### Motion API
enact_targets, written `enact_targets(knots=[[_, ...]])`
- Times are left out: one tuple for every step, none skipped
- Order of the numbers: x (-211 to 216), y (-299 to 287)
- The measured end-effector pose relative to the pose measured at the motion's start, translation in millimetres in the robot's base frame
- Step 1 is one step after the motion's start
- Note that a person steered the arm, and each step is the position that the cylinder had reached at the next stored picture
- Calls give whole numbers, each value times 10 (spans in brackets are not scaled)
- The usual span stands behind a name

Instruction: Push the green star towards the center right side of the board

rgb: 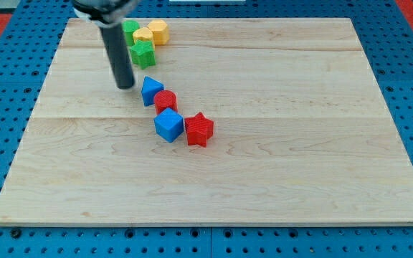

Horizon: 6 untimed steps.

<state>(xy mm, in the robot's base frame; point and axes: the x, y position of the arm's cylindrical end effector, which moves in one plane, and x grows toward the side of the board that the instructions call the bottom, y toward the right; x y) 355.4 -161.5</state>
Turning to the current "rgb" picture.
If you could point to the green star block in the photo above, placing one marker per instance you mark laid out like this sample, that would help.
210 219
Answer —
142 54

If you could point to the green cylinder block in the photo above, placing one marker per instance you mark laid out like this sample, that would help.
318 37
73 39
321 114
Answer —
129 27

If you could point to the blue triangle block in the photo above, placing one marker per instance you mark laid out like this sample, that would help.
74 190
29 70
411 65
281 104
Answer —
149 89

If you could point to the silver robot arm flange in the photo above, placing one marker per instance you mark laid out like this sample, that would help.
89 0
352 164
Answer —
104 13

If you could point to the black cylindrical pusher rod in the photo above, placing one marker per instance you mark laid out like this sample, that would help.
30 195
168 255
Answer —
117 52

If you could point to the light wooden board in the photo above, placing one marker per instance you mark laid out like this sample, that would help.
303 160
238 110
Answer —
302 134

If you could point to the red star block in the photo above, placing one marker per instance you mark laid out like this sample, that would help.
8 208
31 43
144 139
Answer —
198 129

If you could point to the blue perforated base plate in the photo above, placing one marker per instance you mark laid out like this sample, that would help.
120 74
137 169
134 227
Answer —
27 46

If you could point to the yellow heart block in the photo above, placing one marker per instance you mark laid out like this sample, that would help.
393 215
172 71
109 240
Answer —
143 37

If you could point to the red cylinder block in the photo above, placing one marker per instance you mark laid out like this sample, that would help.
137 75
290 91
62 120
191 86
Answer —
165 99

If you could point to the blue cube block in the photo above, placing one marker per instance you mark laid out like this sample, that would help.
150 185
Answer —
169 125

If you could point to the yellow hexagon block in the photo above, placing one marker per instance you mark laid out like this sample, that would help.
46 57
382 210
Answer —
160 31

